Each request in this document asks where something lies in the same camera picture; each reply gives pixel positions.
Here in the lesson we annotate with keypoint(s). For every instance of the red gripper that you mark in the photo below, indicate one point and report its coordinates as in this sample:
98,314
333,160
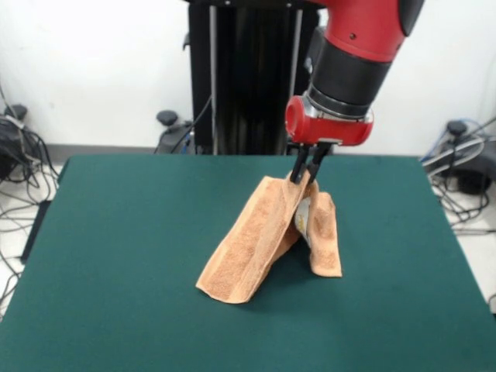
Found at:
329,129

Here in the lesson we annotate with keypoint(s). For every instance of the tan terry towel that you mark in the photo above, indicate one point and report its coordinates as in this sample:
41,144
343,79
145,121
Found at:
248,248

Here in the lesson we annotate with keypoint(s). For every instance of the black stand base foot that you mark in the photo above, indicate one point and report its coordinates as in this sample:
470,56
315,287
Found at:
5,155
470,182

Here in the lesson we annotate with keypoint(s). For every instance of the dark green table cloth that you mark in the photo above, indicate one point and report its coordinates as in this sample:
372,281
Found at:
116,232

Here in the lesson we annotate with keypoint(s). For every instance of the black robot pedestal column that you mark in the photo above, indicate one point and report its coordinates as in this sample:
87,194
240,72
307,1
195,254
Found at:
240,77

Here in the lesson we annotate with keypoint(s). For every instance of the black pedestal foot knob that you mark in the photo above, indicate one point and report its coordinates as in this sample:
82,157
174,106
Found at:
167,118

